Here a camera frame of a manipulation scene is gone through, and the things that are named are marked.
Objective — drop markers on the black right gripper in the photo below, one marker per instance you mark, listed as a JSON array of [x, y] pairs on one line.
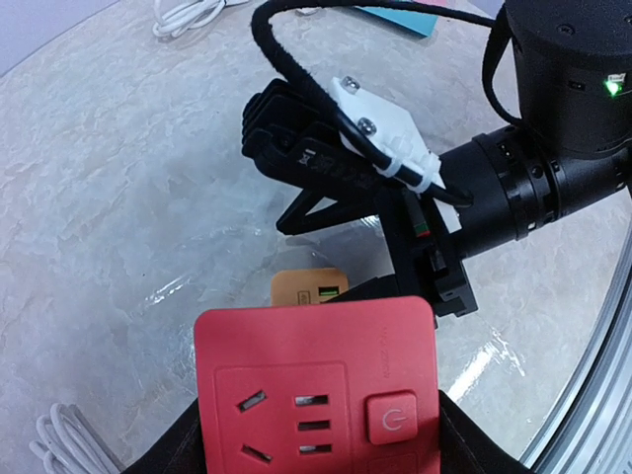
[[291, 142]]

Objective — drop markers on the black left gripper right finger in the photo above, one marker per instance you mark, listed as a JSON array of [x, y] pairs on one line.
[[466, 449]]

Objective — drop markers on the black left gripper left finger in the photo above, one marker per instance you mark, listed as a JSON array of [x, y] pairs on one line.
[[178, 450]]

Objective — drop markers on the orange power strip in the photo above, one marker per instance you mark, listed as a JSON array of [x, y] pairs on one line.
[[304, 287]]

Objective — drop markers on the red cube adapter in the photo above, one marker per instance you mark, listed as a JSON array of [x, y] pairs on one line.
[[345, 387]]

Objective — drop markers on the teal power strip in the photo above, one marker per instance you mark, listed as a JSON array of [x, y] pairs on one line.
[[420, 24]]

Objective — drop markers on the pink power strip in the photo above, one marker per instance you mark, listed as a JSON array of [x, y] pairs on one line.
[[441, 3]]

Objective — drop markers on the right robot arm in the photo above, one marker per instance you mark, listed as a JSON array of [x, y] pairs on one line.
[[568, 147]]

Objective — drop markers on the aluminium front rail frame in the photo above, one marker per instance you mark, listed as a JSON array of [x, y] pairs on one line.
[[589, 428]]

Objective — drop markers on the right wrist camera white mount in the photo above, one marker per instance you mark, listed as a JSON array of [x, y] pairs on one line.
[[392, 130]]

